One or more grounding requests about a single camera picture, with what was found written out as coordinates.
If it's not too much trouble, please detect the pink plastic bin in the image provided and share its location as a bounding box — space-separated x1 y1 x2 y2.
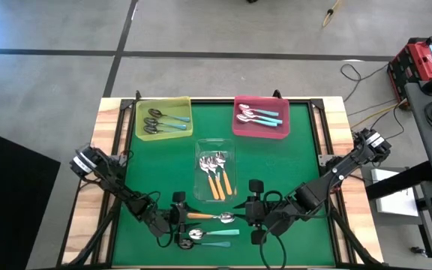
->
232 94 291 140

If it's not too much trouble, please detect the silver spoon wooden handle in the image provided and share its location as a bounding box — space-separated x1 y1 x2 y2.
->
199 156 220 200
207 155 227 201
214 151 234 197

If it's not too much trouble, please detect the grey equipment stand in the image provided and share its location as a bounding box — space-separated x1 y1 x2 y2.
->
404 80 432 185

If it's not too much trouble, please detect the black floor cable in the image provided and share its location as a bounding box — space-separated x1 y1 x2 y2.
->
340 62 407 140

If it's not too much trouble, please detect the yellow plastic bin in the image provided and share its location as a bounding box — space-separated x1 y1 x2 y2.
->
135 95 194 143

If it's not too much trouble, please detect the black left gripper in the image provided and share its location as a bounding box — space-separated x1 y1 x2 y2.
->
169 190 203 236

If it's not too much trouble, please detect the black table frame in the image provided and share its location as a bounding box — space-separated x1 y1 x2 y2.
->
101 89 347 269

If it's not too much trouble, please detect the red tool cart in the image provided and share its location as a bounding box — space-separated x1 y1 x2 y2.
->
386 36 432 110

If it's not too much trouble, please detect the clear plastic bin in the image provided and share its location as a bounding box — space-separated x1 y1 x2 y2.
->
193 138 237 203

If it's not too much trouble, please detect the wooden handled spoon front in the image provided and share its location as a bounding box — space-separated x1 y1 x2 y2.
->
186 211 236 224

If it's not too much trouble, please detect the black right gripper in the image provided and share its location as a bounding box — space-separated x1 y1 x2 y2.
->
232 178 268 245

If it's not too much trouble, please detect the green table mat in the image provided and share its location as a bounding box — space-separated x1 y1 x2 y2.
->
111 101 336 267

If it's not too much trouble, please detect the black frame strut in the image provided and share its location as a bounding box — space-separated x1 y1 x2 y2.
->
61 198 123 268
328 208 384 268

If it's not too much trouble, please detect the thick black cable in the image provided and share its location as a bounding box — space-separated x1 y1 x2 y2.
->
259 217 288 270

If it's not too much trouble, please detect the black floor mat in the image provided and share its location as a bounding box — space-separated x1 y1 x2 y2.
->
0 126 62 270

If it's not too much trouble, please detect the black rig beam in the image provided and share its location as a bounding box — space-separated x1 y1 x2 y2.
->
364 160 432 201

